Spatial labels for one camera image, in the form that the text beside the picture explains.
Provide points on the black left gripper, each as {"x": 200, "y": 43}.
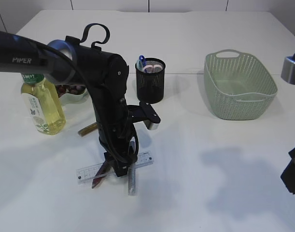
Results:
{"x": 117, "y": 134}

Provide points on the clear plastic ruler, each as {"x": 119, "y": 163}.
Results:
{"x": 87, "y": 174}

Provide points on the gold glitter pen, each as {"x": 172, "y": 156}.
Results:
{"x": 88, "y": 129}

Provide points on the purple artificial grape bunch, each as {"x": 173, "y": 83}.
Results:
{"x": 71, "y": 89}

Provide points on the yellow tea bottle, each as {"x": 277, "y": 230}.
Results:
{"x": 44, "y": 108}

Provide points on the pink purple scissors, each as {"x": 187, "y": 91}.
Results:
{"x": 152, "y": 68}

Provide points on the blue scissors with cap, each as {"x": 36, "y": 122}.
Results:
{"x": 141, "y": 63}

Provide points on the red glitter pen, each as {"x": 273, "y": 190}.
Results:
{"x": 105, "y": 167}

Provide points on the silver glitter pen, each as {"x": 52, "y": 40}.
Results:
{"x": 132, "y": 181}

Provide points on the pale green wavy plate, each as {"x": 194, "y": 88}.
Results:
{"x": 69, "y": 98}

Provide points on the black mesh pen cup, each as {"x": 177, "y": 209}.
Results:
{"x": 150, "y": 86}

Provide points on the green woven plastic basket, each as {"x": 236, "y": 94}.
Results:
{"x": 238, "y": 88}

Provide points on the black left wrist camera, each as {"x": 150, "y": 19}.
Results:
{"x": 145, "y": 113}

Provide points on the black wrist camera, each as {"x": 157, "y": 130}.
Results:
{"x": 145, "y": 113}
{"x": 288, "y": 70}

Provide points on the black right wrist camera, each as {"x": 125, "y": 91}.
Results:
{"x": 288, "y": 70}

